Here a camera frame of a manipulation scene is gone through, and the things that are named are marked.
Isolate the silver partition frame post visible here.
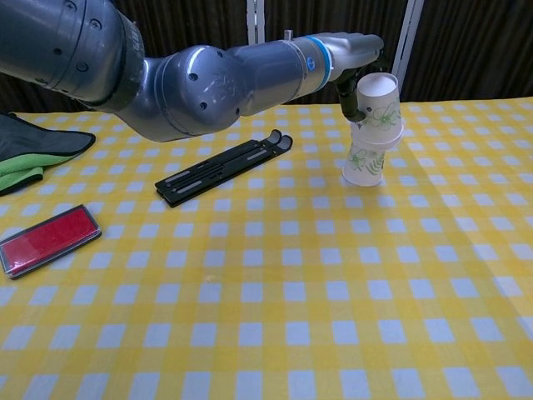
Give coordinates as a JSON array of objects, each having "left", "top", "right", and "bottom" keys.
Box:
[
  {"left": 392, "top": 0, "right": 421, "bottom": 103},
  {"left": 247, "top": 0, "right": 268, "bottom": 46}
]

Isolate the red ink pad case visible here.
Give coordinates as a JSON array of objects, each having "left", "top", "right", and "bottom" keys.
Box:
[{"left": 0, "top": 203, "right": 103, "bottom": 281}]

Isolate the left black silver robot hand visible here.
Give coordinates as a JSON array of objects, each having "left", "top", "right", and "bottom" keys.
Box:
[{"left": 328, "top": 32, "right": 391, "bottom": 124}]

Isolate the yellow checkered tablecloth sheet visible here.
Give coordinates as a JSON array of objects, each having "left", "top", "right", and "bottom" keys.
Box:
[
  {"left": 0, "top": 99, "right": 533, "bottom": 400},
  {"left": 397, "top": 97, "right": 533, "bottom": 318}
]

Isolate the grey green microfibre cloth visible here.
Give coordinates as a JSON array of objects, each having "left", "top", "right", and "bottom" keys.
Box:
[{"left": 0, "top": 112, "right": 97, "bottom": 197}]

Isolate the white floral paper cup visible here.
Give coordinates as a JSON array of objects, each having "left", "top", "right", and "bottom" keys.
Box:
[
  {"left": 351, "top": 132, "right": 405, "bottom": 148},
  {"left": 351, "top": 72, "right": 406, "bottom": 141}
]

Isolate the black folding stand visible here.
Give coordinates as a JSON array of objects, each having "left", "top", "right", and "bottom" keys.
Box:
[{"left": 154, "top": 129, "right": 294, "bottom": 208}]

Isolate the paper cup with lined bottom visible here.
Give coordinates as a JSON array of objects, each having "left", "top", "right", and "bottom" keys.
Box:
[{"left": 341, "top": 141, "right": 386, "bottom": 188}]

